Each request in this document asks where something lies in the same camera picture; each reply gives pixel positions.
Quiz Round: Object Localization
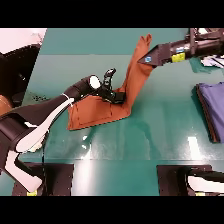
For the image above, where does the black garment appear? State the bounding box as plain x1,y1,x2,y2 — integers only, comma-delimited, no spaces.
0,43,42,108

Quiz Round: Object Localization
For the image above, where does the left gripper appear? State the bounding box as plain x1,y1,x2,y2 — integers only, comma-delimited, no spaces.
98,87,127,105

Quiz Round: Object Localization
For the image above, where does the orange shirt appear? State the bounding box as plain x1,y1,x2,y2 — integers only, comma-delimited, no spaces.
66,32,155,131

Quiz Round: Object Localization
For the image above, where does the blue garment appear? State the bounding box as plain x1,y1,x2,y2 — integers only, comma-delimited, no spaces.
196,81,224,144

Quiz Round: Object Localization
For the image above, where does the white garment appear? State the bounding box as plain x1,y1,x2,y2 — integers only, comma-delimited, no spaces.
200,54,224,70

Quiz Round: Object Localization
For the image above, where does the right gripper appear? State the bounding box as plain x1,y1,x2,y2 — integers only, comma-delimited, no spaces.
159,39,193,67

